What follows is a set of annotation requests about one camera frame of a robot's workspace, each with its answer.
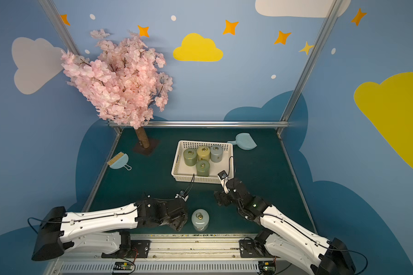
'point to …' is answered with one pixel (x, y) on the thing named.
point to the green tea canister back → (190, 157)
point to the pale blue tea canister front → (200, 218)
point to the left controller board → (123, 267)
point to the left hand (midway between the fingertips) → (181, 213)
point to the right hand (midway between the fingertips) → (226, 184)
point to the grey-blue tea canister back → (216, 153)
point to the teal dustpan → (244, 141)
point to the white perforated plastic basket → (183, 173)
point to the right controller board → (267, 267)
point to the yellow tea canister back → (203, 153)
